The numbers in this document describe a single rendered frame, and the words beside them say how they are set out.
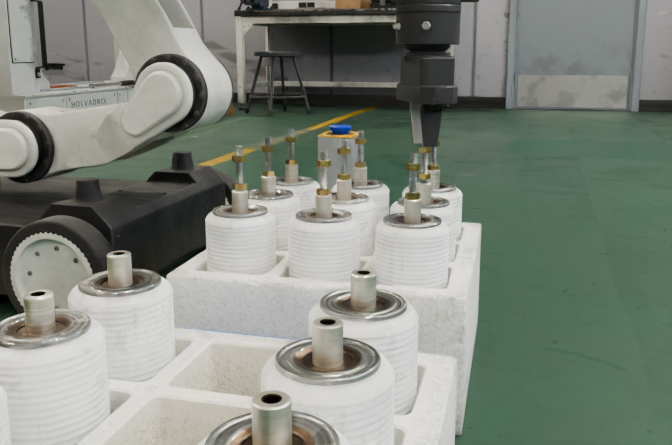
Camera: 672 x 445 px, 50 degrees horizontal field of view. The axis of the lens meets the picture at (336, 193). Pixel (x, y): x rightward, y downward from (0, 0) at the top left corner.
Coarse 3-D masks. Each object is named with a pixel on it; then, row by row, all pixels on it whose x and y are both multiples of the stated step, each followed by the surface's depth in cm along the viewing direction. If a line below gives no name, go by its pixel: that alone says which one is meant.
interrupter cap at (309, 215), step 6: (306, 210) 98; (312, 210) 98; (336, 210) 98; (342, 210) 98; (300, 216) 95; (306, 216) 95; (312, 216) 96; (336, 216) 96; (342, 216) 95; (348, 216) 94; (312, 222) 92; (318, 222) 92; (324, 222) 92; (330, 222) 92; (336, 222) 93
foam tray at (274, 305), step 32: (480, 224) 122; (192, 288) 94; (224, 288) 93; (256, 288) 92; (288, 288) 91; (320, 288) 90; (384, 288) 89; (416, 288) 89; (448, 288) 89; (192, 320) 95; (224, 320) 94; (256, 320) 93; (288, 320) 92; (448, 320) 86; (448, 352) 87
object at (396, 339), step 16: (384, 320) 59; (400, 320) 60; (416, 320) 61; (352, 336) 58; (368, 336) 58; (384, 336) 58; (400, 336) 59; (416, 336) 61; (384, 352) 59; (400, 352) 59; (416, 352) 62; (400, 368) 60; (416, 368) 63; (400, 384) 60; (416, 384) 64; (400, 400) 61
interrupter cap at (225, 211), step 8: (216, 208) 99; (224, 208) 99; (248, 208) 100; (256, 208) 100; (264, 208) 100; (224, 216) 95; (232, 216) 95; (240, 216) 95; (248, 216) 95; (256, 216) 96
